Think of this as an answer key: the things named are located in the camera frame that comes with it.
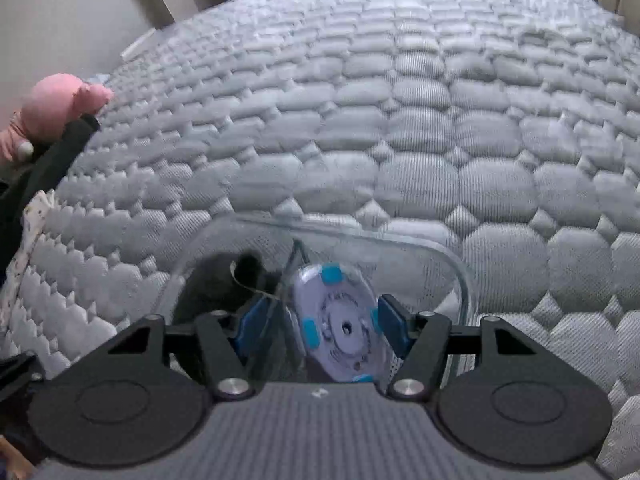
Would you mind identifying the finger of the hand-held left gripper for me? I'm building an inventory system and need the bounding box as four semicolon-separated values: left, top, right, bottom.
0;352;39;392

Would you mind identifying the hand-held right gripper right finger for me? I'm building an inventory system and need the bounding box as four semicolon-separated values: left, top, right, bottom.
376;295;542;402

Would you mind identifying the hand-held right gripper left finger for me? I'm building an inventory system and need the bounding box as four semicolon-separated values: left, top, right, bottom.
107;297;272;402

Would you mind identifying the lavender computer mouse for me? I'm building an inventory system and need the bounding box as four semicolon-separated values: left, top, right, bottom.
290;262;386;386

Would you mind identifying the black plush toy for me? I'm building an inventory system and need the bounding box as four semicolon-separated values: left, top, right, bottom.
177;252;281;331

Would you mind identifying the clear glass divided container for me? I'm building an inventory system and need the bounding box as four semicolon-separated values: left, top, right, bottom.
170;212;473;396

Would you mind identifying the white printed cloth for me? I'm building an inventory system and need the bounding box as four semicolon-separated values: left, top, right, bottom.
5;189;56;321

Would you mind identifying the grey quilted bed cover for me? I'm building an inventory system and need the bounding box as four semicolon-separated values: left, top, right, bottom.
0;0;640;466

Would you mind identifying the dark cloth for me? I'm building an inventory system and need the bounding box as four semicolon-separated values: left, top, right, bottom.
0;115;101;273

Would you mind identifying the pink plush toy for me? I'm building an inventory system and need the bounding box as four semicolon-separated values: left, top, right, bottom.
0;73;115;163

